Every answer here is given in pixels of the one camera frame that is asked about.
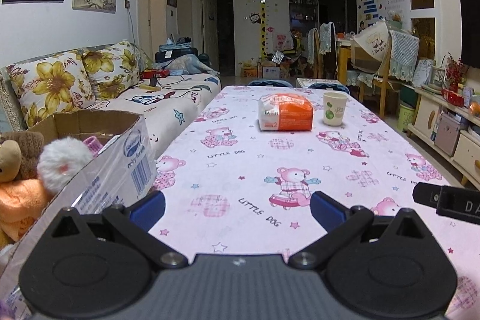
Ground wooden chair with cloth covers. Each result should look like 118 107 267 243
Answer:
350 20 421 118

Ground large yellow floral pillow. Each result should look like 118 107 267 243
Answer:
9 52 96 129

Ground cream cabinet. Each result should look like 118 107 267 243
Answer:
407 85 480 189

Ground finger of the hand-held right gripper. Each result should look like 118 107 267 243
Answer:
412 183 443 208

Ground orange white tissue packet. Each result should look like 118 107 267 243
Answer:
258 94 314 131

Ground red flat box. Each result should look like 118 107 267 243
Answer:
140 69 171 79

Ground brown fluffy scrunchie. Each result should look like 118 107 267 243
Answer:
17 131 46 179

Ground red flower bunch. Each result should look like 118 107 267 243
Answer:
443 53 467 93

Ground cardboard box with plastic wrap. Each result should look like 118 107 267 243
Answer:
0 111 158 306

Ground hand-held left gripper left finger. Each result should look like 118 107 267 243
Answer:
48 190 189 269

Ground chair with light blue cover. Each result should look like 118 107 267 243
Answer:
307 22 338 79

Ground white red plastic bag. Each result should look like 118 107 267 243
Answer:
275 32 293 51

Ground small yellow floral pillow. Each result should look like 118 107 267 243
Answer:
82 40 141 99

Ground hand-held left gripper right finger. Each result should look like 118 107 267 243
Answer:
288 191 429 269

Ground clothes pile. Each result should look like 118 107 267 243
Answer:
154 37 220 77

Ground orange knitted sock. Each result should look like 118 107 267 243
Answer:
0 178 55 244

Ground beige plush bear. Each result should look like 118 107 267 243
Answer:
0 138 22 183

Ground green bucket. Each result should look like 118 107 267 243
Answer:
397 103 417 133

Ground giraffe height wall sticker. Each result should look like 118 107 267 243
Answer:
257 0 273 60

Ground black television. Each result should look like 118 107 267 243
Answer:
457 0 480 69

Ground white paper cup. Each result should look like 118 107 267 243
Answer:
323 91 349 127

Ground pink fuzzy cloth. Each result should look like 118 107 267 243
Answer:
82 136 103 157

